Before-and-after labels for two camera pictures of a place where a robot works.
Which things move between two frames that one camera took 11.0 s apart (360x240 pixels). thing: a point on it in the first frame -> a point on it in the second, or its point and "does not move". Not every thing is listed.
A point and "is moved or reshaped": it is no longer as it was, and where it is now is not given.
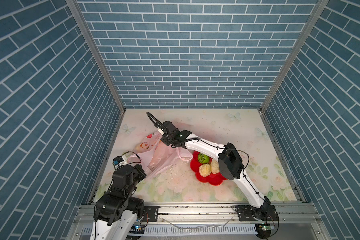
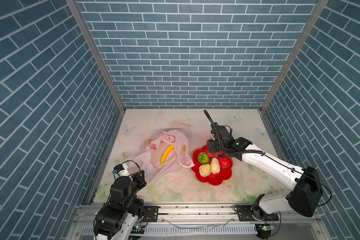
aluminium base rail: [296, 221] does not move
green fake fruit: [203, 158] does not move
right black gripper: [162, 138] -> [210, 146]
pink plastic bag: [156, 159] is moved or reshaped
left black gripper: [139, 170] -> [140, 181]
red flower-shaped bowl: [213, 179] does not move
